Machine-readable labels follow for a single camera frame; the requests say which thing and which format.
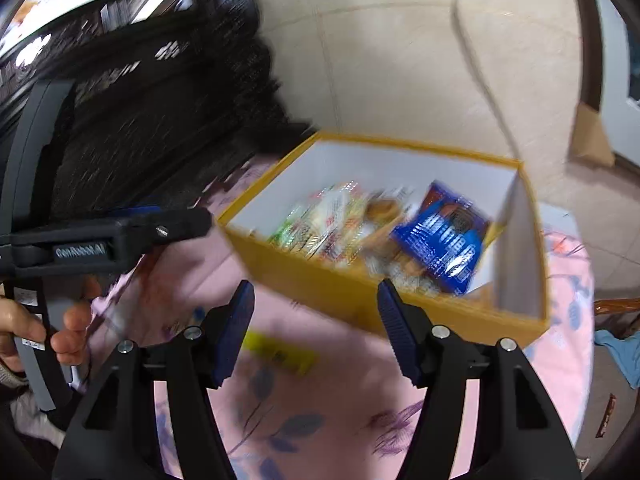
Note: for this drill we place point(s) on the pink floral cloth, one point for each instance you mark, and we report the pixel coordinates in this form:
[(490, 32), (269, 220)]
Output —
[(325, 400)]

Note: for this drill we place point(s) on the yellow cardboard shoe box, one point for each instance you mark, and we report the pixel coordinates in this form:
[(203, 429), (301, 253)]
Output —
[(325, 285)]

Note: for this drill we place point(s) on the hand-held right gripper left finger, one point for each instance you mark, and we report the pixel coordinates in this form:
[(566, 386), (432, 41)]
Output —
[(235, 330)]

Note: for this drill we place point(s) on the brown cardboard piece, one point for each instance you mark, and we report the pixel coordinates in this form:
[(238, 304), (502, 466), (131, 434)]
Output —
[(590, 135)]

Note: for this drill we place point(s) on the dark red snack packet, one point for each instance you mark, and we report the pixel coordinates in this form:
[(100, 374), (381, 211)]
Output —
[(606, 415)]

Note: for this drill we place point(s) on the person's left hand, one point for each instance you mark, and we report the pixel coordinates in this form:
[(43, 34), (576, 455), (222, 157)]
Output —
[(75, 330)]

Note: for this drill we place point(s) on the blue cloth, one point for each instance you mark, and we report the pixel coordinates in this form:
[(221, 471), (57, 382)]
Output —
[(622, 355)]

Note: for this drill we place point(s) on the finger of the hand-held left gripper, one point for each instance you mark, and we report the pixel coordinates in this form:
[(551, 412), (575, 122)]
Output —
[(137, 211), (170, 230)]

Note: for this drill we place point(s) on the dark carved wooden furniture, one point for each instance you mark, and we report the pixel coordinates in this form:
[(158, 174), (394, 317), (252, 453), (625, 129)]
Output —
[(150, 110)]

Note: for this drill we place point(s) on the yellow bread packet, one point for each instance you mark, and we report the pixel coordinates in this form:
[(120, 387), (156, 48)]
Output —
[(280, 352)]

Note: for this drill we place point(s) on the wooden armchair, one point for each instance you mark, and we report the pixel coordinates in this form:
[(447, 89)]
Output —
[(620, 305)]

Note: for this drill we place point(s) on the clear round bread packet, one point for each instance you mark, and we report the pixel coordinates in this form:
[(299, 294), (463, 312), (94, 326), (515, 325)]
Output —
[(382, 207)]

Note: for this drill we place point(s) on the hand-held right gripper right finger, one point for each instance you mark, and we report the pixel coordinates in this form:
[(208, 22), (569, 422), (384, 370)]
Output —
[(397, 330)]

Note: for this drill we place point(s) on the framed lotus painting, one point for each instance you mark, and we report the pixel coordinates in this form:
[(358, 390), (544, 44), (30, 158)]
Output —
[(615, 60)]

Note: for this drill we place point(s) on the blue snack packet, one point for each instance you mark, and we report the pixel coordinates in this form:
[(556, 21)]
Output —
[(440, 245)]

